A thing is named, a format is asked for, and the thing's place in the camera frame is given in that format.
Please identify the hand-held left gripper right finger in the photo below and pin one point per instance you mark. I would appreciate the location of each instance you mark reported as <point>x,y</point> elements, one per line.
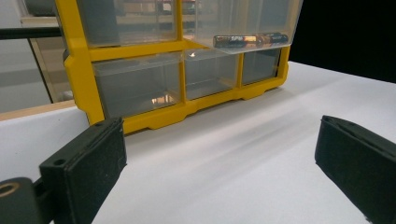
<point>361,165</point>

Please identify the black battery with orange end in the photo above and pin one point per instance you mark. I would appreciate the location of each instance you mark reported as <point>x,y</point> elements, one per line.
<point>233,41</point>
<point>275,38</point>

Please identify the light wooden cabinet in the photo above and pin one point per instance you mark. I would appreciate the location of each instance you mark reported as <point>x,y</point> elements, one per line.
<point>49,68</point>

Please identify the dark curtain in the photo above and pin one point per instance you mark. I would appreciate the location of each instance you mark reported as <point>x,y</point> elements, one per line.
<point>345,34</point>

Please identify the wooden table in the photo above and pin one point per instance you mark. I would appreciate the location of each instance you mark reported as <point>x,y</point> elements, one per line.
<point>31,111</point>

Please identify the black horizontal frame bar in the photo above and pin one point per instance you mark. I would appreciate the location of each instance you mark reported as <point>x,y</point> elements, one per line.
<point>28,33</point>

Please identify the clear plastic drawer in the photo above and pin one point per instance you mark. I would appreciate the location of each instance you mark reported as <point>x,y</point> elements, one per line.
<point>249,18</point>

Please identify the yellow and black organizer box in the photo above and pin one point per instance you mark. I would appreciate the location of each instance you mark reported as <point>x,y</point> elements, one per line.
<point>74,71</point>

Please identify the set of small translucent drawers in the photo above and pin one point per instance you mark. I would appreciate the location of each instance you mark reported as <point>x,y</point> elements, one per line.
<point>137,88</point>

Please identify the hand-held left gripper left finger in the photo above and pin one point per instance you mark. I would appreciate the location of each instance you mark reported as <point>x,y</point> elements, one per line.
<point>87,168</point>

